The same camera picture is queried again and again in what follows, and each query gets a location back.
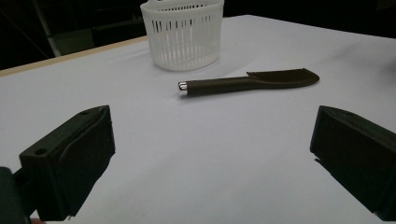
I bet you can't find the white slotted plastic basket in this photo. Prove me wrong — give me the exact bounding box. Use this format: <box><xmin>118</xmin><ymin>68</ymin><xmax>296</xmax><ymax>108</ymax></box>
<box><xmin>139</xmin><ymin>0</ymin><xmax>225</xmax><ymax>73</ymax></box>

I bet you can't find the white table cover board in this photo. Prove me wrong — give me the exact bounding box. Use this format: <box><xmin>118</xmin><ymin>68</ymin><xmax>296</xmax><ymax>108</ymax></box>
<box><xmin>0</xmin><ymin>14</ymin><xmax>396</xmax><ymax>224</ymax></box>

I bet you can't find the white desk leg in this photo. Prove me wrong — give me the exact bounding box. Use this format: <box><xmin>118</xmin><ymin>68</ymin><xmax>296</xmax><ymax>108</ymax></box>
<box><xmin>32</xmin><ymin>0</ymin><xmax>63</xmax><ymax>58</ymax></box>

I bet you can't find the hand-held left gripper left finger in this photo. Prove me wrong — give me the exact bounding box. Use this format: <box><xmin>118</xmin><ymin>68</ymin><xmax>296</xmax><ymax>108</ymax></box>
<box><xmin>19</xmin><ymin>105</ymin><xmax>116</xmax><ymax>222</ymax></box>

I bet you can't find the wooden table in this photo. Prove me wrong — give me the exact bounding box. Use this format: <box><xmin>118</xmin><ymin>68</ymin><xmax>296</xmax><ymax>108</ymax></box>
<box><xmin>0</xmin><ymin>35</ymin><xmax>149</xmax><ymax>78</ymax></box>

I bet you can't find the black rice spatula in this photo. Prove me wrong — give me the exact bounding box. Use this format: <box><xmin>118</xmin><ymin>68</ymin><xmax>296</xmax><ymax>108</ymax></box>
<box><xmin>177</xmin><ymin>67</ymin><xmax>321</xmax><ymax>97</ymax></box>

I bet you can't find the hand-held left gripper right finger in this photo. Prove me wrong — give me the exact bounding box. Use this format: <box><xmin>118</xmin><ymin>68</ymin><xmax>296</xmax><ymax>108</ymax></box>
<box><xmin>309</xmin><ymin>105</ymin><xmax>396</xmax><ymax>222</ymax></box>

